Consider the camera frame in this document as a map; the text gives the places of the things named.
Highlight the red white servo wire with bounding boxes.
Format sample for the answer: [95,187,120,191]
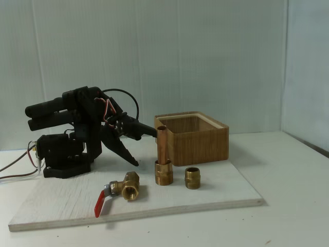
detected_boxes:
[94,97,117,129]

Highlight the large brass threaded fitting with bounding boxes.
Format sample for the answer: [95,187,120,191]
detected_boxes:
[154,159,173,185]

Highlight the white painted plywood board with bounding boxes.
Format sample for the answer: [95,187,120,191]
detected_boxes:
[8,158,265,233]

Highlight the slatted wooden box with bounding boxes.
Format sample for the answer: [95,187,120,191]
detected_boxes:
[154,111,230,167]

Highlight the copper pipe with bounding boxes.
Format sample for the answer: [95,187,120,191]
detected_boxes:
[157,125,168,165]

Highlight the brass ball valve red handle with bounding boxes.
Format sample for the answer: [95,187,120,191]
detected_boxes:
[94,171,141,218]

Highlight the small brass threaded nipple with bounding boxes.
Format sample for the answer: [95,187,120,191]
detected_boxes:
[185,167,200,190]

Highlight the red white base wires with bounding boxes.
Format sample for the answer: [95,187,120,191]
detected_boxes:
[0,140,44,185]

